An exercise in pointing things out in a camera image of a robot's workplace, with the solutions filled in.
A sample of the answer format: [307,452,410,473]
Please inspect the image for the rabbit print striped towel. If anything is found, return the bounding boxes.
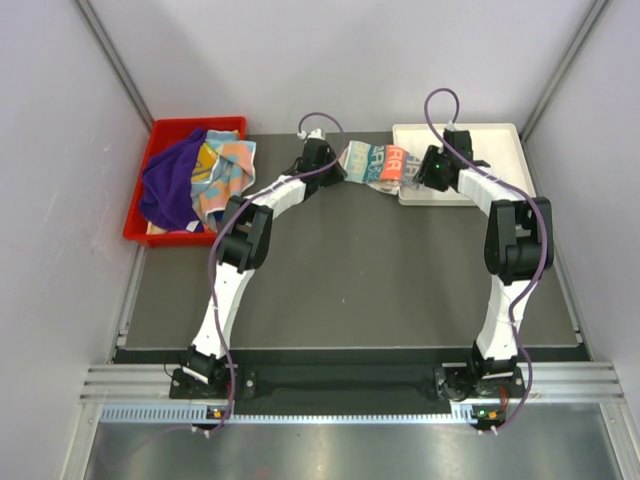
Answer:
[339,141,422,196]

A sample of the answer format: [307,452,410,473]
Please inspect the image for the purple towel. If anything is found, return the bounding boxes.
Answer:
[138,128,206,233]

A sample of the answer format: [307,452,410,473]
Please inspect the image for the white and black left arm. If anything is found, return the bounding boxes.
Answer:
[182,129,346,397]

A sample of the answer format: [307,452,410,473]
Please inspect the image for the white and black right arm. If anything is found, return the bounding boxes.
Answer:
[415,125,554,401]

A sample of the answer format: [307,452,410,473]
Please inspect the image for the white plastic tray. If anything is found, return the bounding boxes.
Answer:
[392,123,536,207]

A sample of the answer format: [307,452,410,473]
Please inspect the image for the pastel patchwork towel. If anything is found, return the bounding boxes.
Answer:
[191,130,257,232]

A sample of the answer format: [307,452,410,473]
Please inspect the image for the red plastic bin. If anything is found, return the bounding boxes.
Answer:
[123,116,246,247]

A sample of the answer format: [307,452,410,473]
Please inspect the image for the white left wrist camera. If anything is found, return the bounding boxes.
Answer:
[297,128,326,142]

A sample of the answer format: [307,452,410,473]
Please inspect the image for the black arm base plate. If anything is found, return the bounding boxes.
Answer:
[169,364,524,405]

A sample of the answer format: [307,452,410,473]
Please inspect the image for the grey slotted cable duct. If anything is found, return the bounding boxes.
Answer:
[99,402,511,425]

